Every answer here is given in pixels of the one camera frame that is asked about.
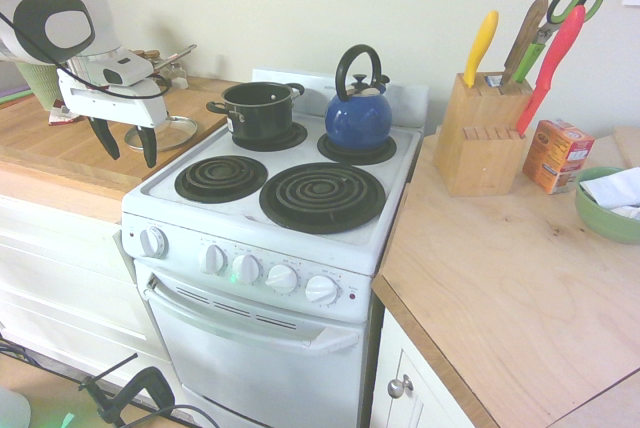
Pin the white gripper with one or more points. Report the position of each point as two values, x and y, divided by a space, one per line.
115 105

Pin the glass pot lid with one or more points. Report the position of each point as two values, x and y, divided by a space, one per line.
176 130

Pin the brown lid spice jar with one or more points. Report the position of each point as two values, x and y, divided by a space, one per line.
150 54

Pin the black cooking pot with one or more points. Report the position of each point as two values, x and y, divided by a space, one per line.
260 118

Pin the large butcher block board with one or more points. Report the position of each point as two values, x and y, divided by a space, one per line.
60 148

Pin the red white snack wrapper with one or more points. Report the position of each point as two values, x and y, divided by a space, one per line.
62 117

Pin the glass spice shaker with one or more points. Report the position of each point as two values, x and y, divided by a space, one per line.
177 75

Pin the small black coil burner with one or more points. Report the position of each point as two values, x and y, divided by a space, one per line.
217 179
386 150
296 139

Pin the white stove knob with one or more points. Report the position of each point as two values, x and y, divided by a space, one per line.
281 278
246 269
321 290
152 243
213 259

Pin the green ribbed utensil holder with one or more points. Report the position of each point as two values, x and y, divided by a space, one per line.
37 83

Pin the green cutting mat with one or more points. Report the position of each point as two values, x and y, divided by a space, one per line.
15 95

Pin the white cabinet under butcher block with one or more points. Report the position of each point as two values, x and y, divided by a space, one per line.
60 288

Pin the large black coil burner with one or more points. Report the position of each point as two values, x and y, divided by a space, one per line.
322 198

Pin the black bar clamp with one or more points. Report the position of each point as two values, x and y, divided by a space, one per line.
150 383

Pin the white electric stove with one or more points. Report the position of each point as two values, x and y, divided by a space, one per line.
250 373

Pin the wooden knife block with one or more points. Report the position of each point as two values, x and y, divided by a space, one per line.
475 148

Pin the silver cabinet knob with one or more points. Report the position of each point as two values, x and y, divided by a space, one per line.
399 386

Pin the white cabinet with knob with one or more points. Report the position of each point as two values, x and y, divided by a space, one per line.
425 398

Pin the green black kitchen scissors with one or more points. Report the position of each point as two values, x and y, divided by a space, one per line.
531 53

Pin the orange baking soda box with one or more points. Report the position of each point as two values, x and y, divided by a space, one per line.
557 158

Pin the green ceramic bowl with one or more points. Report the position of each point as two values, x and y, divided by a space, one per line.
600 223

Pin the white paper towel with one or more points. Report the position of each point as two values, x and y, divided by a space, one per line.
615 188

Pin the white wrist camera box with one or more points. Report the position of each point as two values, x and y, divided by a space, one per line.
131 70

